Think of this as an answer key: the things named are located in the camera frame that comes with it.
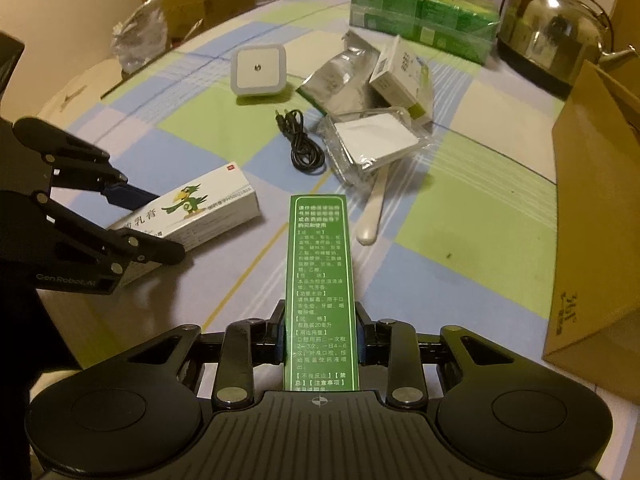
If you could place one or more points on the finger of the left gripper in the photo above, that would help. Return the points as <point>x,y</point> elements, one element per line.
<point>79,165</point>
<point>70,245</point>

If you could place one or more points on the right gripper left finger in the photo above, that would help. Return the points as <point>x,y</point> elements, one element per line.
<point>247,343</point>

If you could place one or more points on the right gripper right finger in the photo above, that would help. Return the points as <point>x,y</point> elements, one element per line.
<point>393,345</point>

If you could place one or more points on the white parrot medicine box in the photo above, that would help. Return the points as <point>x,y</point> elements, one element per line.
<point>200,210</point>

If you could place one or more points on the white square night light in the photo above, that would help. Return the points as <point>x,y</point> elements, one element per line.
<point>258,70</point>

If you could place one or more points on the white plastic spoon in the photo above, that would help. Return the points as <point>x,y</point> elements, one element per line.
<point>367,225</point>

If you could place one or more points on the crumpled plastic bag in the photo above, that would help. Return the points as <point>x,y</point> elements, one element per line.
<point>141,38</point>

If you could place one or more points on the checkered tablecloth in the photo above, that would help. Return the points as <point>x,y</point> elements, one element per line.
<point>468,228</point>

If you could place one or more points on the clear packet white pad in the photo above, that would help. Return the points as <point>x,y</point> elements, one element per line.
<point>360,143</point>

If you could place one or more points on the brown cardboard box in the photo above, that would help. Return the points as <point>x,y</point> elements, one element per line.
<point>593,329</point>

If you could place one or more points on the silver foil bag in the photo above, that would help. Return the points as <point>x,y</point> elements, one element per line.
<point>341,85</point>

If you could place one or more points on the white green medicine box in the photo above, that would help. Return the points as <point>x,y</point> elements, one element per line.
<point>403,80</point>

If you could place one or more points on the green tissue pack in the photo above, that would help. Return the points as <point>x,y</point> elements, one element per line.
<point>464,28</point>

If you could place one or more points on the stainless steel kettle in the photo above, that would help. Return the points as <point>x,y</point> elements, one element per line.
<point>547,41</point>

